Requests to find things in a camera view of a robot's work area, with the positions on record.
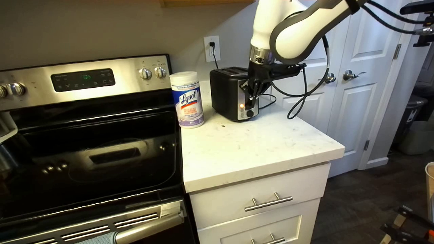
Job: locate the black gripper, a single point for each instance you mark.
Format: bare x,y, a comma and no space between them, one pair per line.
259,73

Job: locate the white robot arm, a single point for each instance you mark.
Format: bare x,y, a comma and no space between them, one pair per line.
298,28

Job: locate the black and silver toaster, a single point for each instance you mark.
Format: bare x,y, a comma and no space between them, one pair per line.
225,93

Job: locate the Lysol wipes canister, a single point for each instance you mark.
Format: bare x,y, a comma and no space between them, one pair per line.
187,102

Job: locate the white panel door, round knob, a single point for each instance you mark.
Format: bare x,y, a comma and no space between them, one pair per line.
312,136

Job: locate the silver round door knob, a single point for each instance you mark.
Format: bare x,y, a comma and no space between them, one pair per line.
331,78

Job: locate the white drawer cabinet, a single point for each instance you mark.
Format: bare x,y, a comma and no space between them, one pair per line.
271,181

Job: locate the silver stove knob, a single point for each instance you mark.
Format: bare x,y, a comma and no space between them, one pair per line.
1,92
17,89
160,71
145,74

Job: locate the silver door hinge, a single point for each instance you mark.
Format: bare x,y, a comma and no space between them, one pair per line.
366,144
396,51

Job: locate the grey trash bin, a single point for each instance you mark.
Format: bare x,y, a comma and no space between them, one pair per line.
415,138

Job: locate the stainless steel black oven range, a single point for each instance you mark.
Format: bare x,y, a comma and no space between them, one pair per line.
89,150

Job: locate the beige bucket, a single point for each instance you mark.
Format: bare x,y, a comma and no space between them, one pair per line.
430,185

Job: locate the black and wood stand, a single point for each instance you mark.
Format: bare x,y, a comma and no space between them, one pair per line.
401,226

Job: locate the grey striped towel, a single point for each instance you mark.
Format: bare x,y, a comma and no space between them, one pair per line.
96,239

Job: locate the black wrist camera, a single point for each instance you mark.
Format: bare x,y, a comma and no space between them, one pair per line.
286,70

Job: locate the white wall outlet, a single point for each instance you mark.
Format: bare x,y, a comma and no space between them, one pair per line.
211,56

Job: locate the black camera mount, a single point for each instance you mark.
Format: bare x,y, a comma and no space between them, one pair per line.
424,39

